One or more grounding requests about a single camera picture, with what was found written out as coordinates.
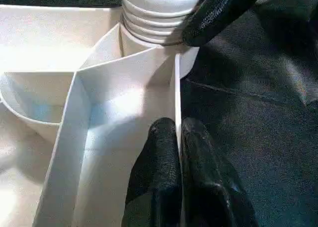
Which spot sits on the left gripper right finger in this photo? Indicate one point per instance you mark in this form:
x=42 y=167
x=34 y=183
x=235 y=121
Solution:
x=208 y=187

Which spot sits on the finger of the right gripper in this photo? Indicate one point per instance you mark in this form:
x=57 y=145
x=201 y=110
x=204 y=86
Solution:
x=213 y=16

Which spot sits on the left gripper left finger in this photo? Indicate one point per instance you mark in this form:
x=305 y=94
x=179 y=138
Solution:
x=156 y=177

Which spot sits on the white plastic table leg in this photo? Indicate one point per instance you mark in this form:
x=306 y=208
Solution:
x=154 y=13

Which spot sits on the white plastic table top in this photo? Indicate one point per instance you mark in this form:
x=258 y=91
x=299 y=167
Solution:
x=99 y=88

